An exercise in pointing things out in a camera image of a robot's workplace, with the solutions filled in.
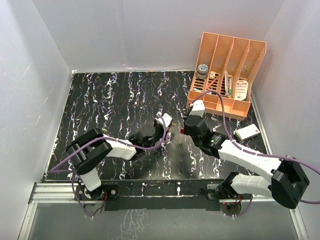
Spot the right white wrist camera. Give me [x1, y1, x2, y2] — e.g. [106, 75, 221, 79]
[189, 100, 205, 118]

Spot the peach desk organizer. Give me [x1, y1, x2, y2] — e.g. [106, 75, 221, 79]
[187, 32, 267, 121]

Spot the white red-dot box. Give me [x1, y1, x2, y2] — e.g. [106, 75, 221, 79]
[234, 124, 261, 142]

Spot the aluminium front rail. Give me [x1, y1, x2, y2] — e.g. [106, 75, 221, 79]
[19, 180, 309, 240]

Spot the round patterned tin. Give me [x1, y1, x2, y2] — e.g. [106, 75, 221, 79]
[196, 64, 209, 80]

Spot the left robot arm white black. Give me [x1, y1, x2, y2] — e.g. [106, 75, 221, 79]
[65, 113, 172, 200]

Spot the purple cable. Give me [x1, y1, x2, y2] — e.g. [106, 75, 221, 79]
[190, 90, 320, 217]
[49, 117, 168, 217]

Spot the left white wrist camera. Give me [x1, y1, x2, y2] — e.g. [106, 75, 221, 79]
[155, 112, 173, 131]

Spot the white packaged card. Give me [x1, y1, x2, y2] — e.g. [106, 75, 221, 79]
[234, 79, 249, 101]

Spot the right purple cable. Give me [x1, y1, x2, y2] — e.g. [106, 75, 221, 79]
[190, 90, 320, 217]

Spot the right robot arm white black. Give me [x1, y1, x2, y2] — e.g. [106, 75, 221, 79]
[180, 115, 310, 209]

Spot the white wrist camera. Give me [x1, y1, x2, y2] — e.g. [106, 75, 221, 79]
[155, 112, 173, 131]
[189, 100, 205, 118]

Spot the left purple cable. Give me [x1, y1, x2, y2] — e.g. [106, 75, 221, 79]
[49, 117, 168, 217]

